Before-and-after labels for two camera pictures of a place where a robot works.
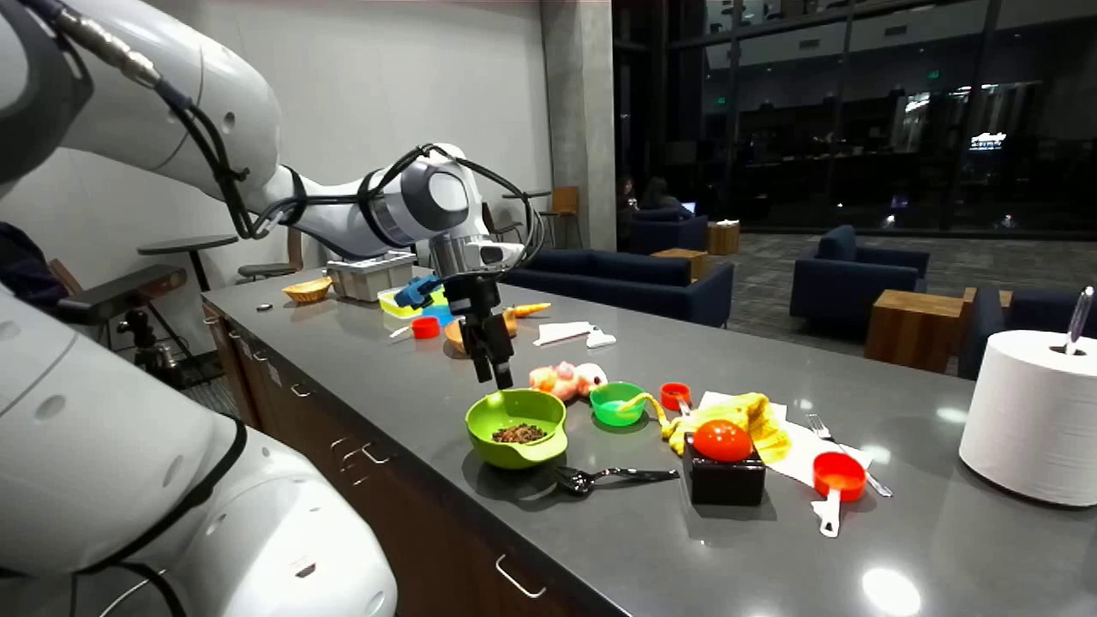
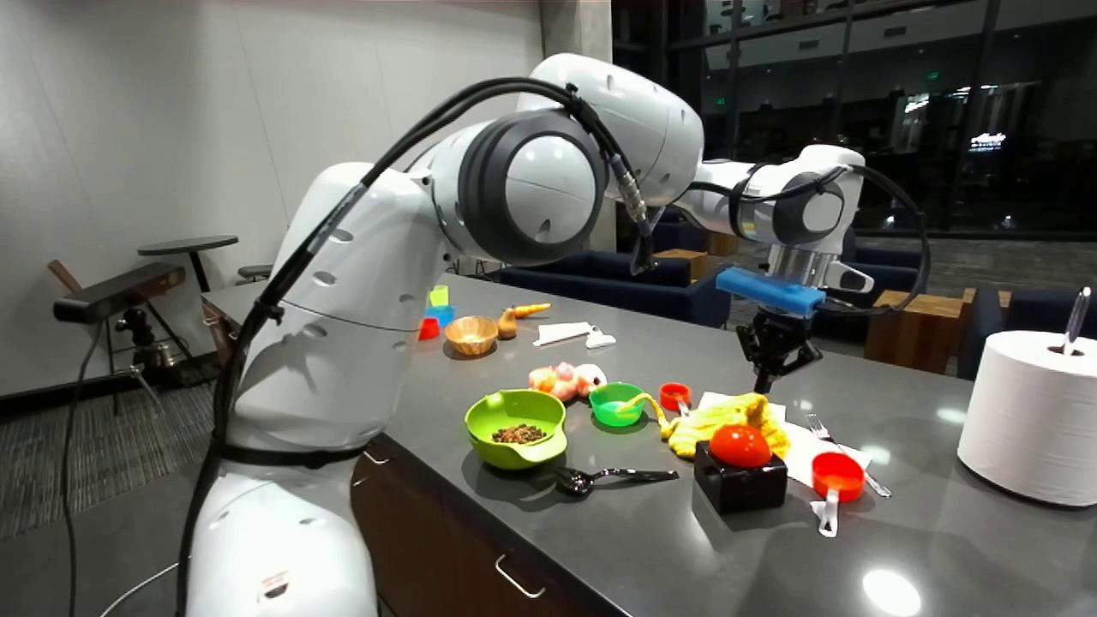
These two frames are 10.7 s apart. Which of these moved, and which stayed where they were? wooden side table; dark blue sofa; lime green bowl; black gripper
Moved: black gripper
Stayed: dark blue sofa; wooden side table; lime green bowl
